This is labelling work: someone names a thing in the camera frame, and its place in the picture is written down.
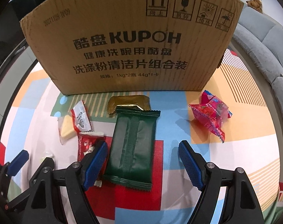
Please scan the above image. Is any clear packet yellow cake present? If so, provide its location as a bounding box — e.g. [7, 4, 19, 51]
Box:
[58, 100, 92, 145]

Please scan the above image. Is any red small snack packet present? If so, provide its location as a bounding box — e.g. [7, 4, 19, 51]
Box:
[78, 133, 108, 190]

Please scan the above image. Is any dark green snack packet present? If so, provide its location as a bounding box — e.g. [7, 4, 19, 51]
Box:
[104, 106, 161, 191]

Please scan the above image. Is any red plum candy packet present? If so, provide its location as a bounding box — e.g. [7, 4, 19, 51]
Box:
[189, 90, 232, 143]

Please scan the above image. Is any green small candy packet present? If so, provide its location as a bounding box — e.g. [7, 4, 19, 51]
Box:
[40, 150, 55, 166]

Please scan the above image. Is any grey tv cabinet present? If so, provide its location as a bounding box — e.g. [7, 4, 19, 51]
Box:
[0, 39, 38, 138]

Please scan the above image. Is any colourful patchwork table mat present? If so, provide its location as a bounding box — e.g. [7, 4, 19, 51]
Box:
[0, 50, 281, 223]

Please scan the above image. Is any gold snack packet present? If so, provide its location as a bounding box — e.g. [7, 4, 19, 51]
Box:
[107, 95, 151, 114]

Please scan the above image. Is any brown cardboard box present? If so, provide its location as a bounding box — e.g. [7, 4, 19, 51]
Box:
[20, 0, 243, 95]

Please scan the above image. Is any grey sectional sofa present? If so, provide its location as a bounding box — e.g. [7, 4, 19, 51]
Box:
[233, 7, 283, 116]

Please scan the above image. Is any brown teddy bear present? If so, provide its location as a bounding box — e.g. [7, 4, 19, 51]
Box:
[246, 0, 263, 14]

